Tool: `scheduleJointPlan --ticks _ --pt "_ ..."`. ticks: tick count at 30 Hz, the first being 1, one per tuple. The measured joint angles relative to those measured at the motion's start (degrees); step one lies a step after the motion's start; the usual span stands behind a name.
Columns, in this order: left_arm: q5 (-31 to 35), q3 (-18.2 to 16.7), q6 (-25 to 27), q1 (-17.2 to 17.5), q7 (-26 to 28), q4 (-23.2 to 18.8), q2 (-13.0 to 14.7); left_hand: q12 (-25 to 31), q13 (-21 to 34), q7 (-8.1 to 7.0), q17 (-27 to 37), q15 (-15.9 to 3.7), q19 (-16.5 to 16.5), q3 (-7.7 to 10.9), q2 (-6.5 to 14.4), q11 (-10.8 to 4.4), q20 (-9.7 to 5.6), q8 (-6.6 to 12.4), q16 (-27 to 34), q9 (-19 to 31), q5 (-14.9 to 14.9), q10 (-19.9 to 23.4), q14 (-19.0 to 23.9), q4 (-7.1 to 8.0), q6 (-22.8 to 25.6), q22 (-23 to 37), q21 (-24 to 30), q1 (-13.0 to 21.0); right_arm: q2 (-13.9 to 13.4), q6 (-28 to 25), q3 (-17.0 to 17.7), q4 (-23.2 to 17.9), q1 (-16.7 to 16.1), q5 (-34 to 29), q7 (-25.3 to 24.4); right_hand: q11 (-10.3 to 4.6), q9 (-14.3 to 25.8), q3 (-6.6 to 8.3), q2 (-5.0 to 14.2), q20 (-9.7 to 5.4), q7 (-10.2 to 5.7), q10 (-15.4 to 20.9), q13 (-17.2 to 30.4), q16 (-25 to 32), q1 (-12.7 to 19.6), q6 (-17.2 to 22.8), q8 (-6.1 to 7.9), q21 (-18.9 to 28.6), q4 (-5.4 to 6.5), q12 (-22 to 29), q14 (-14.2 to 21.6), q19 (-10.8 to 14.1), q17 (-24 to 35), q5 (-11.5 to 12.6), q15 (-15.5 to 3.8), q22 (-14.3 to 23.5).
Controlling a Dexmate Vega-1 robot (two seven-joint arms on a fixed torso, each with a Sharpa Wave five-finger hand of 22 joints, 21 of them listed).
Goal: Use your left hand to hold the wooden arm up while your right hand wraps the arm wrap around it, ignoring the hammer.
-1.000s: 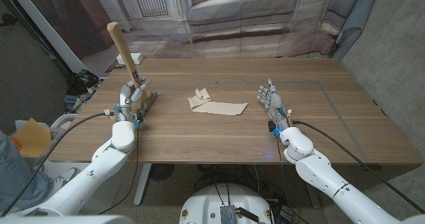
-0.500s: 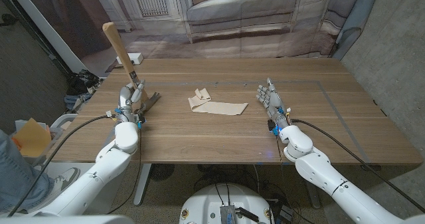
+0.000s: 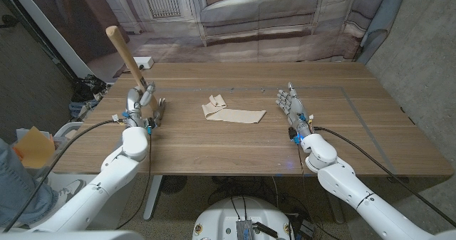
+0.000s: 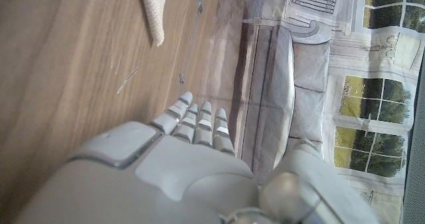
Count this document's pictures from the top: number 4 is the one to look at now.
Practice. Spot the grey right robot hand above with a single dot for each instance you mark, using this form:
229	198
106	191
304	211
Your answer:
166	184

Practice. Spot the beige elastic arm wrap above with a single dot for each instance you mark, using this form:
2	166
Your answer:
155	11

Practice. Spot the printed living room backdrop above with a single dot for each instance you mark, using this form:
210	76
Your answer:
308	84

